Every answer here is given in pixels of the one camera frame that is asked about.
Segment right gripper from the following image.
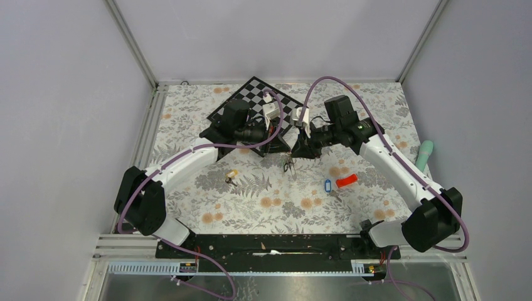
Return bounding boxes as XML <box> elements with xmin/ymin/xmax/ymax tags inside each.
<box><xmin>290</xmin><ymin>120</ymin><xmax>341</xmax><ymax>161</ymax></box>

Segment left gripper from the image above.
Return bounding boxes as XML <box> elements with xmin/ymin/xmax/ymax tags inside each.
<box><xmin>235</xmin><ymin>115</ymin><xmax>290</xmax><ymax>156</ymax></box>

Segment grey metal key holder plate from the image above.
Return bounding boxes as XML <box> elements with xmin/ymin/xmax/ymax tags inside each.
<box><xmin>282</xmin><ymin>153</ymin><xmax>297</xmax><ymax>180</ymax></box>

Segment blue key tag with key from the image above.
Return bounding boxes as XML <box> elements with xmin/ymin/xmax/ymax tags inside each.
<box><xmin>324</xmin><ymin>179</ymin><xmax>342</xmax><ymax>203</ymax></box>

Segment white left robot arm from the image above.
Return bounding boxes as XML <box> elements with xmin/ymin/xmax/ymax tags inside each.
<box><xmin>114</xmin><ymin>95</ymin><xmax>291</xmax><ymax>258</ymax></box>

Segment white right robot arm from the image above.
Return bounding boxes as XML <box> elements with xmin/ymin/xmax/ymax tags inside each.
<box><xmin>290</xmin><ymin>95</ymin><xmax>462</xmax><ymax>258</ymax></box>

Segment black and silver chessboard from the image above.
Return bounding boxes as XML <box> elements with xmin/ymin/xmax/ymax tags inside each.
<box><xmin>199</xmin><ymin>77</ymin><xmax>302</xmax><ymax>145</ymax></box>

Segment red key tag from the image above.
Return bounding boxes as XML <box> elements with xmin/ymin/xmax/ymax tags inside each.
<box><xmin>335</xmin><ymin>174</ymin><xmax>358</xmax><ymax>188</ymax></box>

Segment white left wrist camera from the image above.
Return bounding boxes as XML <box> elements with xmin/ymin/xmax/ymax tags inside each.
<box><xmin>262</xmin><ymin>93</ymin><xmax>281</xmax><ymax>129</ymax></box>

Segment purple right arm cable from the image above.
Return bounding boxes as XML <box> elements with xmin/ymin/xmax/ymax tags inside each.
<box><xmin>302</xmin><ymin>76</ymin><xmax>470</xmax><ymax>301</ymax></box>

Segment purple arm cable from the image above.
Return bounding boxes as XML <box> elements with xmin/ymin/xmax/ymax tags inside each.
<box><xmin>302</xmin><ymin>76</ymin><xmax>470</xmax><ymax>301</ymax></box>
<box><xmin>115</xmin><ymin>88</ymin><xmax>285</xmax><ymax>301</ymax></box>

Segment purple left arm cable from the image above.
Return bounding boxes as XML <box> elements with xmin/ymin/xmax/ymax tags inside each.
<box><xmin>115</xmin><ymin>88</ymin><xmax>285</xmax><ymax>301</ymax></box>

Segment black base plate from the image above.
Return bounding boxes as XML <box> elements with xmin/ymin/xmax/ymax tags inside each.
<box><xmin>156</xmin><ymin>234</ymin><xmax>401</xmax><ymax>273</ymax></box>

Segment mint green handle tool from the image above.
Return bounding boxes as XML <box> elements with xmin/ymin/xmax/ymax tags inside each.
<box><xmin>415</xmin><ymin>140</ymin><xmax>434</xmax><ymax>172</ymax></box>

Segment aluminium frame rails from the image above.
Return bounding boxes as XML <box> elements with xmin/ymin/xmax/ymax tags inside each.
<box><xmin>85</xmin><ymin>0</ymin><xmax>483</xmax><ymax>301</ymax></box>

